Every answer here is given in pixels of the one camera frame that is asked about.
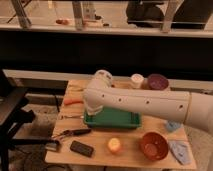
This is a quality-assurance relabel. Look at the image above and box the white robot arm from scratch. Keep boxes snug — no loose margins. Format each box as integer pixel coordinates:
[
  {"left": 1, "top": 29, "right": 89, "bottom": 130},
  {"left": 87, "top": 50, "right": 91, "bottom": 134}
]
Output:
[{"left": 83, "top": 70, "right": 213, "bottom": 136}]

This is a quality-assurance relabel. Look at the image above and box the white cup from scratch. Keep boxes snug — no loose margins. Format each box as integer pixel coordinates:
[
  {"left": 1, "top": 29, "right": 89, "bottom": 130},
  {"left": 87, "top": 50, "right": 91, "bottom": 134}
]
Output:
[{"left": 130, "top": 74, "right": 144, "bottom": 89}]

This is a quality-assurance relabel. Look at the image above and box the green plastic tray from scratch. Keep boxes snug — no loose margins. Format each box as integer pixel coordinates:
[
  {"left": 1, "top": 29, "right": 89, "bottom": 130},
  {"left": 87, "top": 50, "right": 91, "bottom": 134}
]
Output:
[{"left": 83, "top": 107, "right": 141, "bottom": 129}]

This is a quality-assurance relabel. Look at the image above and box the purple bowl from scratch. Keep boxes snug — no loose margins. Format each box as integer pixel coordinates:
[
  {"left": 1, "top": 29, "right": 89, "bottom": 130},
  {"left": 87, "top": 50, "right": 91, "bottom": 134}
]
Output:
[{"left": 147, "top": 74, "right": 169, "bottom": 90}]

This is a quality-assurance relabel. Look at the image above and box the metal fork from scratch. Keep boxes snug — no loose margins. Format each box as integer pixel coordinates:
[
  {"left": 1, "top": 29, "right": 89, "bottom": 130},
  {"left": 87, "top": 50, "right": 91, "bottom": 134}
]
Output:
[{"left": 58, "top": 115, "right": 84, "bottom": 120}]

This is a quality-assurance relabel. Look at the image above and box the yellow apple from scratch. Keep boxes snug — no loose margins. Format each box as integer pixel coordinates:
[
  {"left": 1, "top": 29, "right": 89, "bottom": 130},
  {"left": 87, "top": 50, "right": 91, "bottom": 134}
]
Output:
[{"left": 107, "top": 138, "right": 122, "bottom": 154}]

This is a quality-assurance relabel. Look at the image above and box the black rectangular block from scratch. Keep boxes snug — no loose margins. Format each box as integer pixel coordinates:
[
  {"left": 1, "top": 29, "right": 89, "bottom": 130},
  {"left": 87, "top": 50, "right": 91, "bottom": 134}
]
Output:
[{"left": 70, "top": 141, "right": 94, "bottom": 157}]

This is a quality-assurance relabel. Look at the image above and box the blue cloth middle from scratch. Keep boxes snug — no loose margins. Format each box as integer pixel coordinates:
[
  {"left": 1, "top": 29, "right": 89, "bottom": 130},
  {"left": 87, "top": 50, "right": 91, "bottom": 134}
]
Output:
[{"left": 166, "top": 121, "right": 181, "bottom": 132}]

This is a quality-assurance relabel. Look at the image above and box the blue cloth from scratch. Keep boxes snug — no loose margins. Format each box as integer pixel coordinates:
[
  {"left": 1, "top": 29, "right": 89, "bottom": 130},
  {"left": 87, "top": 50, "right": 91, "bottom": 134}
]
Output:
[
  {"left": 168, "top": 140, "right": 191, "bottom": 165},
  {"left": 166, "top": 121, "right": 181, "bottom": 132}
]

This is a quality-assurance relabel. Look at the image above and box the red bowl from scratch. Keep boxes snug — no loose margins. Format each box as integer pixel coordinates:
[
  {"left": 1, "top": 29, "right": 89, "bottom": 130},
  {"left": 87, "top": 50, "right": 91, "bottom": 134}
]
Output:
[{"left": 139, "top": 132, "right": 169, "bottom": 161}]

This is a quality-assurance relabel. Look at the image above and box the small grey brush block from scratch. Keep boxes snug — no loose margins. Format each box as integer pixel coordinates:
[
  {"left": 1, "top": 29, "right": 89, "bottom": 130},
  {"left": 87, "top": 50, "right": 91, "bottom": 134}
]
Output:
[{"left": 45, "top": 143, "right": 60, "bottom": 152}]

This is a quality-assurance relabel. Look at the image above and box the black stand left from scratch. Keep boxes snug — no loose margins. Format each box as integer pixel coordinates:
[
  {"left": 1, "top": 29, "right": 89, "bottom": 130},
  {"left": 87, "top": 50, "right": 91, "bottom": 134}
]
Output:
[{"left": 0, "top": 69, "right": 59, "bottom": 171}]

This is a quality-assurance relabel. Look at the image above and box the blue cloth front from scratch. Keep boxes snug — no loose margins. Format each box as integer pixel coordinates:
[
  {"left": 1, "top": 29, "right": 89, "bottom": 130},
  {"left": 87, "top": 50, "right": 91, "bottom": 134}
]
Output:
[{"left": 168, "top": 140, "right": 191, "bottom": 165}]

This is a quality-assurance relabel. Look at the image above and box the black handled tool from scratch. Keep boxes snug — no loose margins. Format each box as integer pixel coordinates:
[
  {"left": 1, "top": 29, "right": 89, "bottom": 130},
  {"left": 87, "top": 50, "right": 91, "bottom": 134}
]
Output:
[{"left": 53, "top": 129, "right": 91, "bottom": 138}]

